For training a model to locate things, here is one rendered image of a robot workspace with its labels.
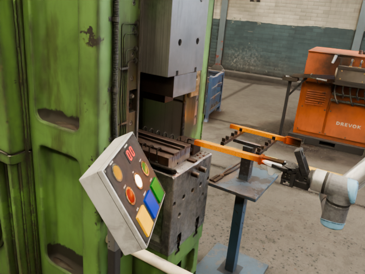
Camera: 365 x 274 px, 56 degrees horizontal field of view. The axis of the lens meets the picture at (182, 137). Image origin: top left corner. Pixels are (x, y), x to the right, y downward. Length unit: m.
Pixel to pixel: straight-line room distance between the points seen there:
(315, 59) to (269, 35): 4.34
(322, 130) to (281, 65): 4.30
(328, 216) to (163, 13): 1.03
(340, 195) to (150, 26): 1.00
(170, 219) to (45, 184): 0.64
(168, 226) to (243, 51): 7.97
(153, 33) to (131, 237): 0.82
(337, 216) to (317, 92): 3.63
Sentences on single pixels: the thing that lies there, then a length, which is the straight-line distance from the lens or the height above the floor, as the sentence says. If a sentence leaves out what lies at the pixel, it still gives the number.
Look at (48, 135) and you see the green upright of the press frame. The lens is 1.65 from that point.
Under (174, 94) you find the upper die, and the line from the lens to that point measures 1.52.
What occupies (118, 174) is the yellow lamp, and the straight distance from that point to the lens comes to 1.06.
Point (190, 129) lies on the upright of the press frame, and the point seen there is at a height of 0.97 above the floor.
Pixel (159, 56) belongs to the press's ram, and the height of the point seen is 1.45.
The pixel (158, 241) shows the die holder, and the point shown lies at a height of 0.52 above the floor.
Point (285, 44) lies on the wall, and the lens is 9.14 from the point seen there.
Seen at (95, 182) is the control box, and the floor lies 1.16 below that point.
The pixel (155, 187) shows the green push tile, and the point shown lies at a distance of 1.27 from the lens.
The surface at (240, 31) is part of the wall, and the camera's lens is 9.42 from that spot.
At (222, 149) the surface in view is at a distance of 1.58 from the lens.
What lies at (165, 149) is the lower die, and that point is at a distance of 1.68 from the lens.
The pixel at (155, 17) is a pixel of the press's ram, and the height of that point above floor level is 1.60.
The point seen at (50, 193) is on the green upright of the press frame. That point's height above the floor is 0.72.
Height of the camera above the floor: 1.64
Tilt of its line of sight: 20 degrees down
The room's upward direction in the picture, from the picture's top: 5 degrees clockwise
